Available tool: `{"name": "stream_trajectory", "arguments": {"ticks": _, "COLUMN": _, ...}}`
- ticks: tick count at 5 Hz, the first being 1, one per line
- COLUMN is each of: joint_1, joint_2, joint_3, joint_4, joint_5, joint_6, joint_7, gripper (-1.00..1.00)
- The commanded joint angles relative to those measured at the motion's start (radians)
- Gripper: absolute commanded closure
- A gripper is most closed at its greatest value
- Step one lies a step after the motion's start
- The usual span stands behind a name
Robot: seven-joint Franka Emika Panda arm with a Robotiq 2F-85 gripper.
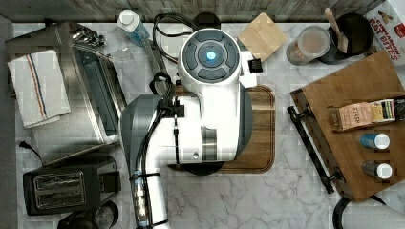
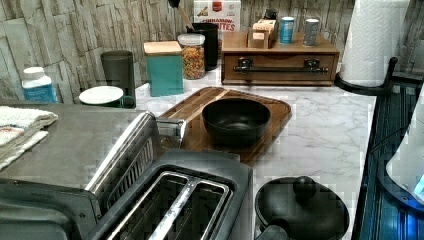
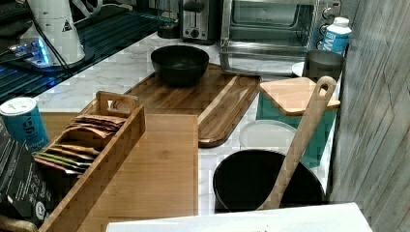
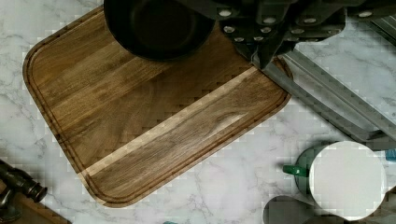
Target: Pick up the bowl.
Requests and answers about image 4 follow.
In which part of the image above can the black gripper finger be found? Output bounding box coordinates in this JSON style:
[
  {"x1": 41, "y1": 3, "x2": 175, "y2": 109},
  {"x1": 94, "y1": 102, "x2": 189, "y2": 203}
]
[{"x1": 174, "y1": 0, "x2": 396, "y2": 70}]

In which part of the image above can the black bowl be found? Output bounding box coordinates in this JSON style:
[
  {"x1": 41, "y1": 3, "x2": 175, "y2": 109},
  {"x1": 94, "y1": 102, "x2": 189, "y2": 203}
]
[{"x1": 104, "y1": 0, "x2": 215, "y2": 61}]

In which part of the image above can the stainless toaster oven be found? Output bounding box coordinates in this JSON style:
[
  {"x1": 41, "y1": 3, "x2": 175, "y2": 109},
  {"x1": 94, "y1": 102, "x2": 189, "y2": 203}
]
[{"x1": 262, "y1": 16, "x2": 395, "y2": 150}]

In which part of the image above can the wooden cutting board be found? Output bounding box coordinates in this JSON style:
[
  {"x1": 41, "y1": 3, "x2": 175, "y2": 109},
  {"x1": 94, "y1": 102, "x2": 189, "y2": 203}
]
[{"x1": 22, "y1": 9, "x2": 289, "y2": 207}]

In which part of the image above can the green mug with white lid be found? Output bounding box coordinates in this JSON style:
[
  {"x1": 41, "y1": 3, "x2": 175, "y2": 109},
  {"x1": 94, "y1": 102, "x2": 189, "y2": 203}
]
[{"x1": 282, "y1": 141, "x2": 388, "y2": 221}]

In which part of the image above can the black pepper grinder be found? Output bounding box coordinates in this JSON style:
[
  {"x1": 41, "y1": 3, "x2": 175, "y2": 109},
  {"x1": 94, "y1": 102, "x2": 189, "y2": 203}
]
[{"x1": 0, "y1": 161, "x2": 48, "y2": 224}]

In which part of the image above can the wooden drawer box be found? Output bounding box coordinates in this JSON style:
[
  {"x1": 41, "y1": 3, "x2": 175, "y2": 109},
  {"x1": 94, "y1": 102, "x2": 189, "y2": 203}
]
[{"x1": 1, "y1": 192, "x2": 72, "y2": 224}]

